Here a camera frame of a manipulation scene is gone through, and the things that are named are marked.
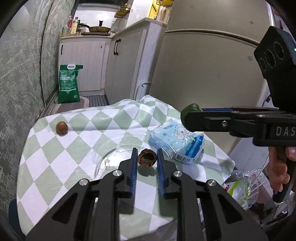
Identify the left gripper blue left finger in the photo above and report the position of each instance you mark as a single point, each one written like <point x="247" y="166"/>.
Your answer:
<point x="133" y="172"/>

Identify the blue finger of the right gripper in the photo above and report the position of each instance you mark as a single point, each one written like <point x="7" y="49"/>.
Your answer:
<point x="217" y="109"/>
<point x="208" y="121"/>

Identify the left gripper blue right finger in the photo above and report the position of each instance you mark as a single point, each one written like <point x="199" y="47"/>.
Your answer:
<point x="161" y="173"/>

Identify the brown fruit husk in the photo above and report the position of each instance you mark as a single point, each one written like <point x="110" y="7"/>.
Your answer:
<point x="147" y="158"/>

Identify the green round vegetable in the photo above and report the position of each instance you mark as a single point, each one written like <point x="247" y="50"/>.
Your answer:
<point x="190" y="108"/>

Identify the blue tissue pack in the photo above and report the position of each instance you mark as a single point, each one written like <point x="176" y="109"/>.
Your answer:
<point x="177" y="142"/>

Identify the round brown fruit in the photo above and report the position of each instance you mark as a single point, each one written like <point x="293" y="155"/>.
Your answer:
<point x="61" y="128"/>

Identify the white kitchen cabinet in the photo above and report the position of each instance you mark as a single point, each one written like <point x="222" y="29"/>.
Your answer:
<point x="119" y="66"/>

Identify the person's right hand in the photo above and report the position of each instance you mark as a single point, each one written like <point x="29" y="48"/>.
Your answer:
<point x="277" y="170"/>

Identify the beige two-door refrigerator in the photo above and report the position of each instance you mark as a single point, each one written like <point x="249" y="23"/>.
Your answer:
<point x="207" y="55"/>

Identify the clear plastic bags pile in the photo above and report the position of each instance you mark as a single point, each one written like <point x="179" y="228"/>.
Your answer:
<point x="243" y="186"/>

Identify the green white checkered tablecloth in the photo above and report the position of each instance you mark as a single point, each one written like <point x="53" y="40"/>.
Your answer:
<point x="98" y="139"/>

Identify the oval grey floor mat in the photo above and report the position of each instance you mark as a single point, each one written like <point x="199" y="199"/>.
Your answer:
<point x="64" y="107"/>

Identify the green rice bag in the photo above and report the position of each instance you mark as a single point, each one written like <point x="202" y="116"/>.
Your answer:
<point x="68" y="86"/>

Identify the frying pan on stove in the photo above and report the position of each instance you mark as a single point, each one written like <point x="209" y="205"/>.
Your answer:
<point x="97" y="29"/>

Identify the oil bottles on counter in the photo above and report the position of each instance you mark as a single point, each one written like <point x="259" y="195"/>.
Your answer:
<point x="71" y="27"/>

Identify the frosted patterned sliding door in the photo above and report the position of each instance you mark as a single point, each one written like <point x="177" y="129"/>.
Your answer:
<point x="29" y="56"/>

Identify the black tracking camera box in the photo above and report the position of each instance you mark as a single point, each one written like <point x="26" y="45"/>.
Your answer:
<point x="275" y="55"/>

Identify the wall spice shelf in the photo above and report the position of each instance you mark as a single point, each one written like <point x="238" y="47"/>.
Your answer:
<point x="122" y="11"/>

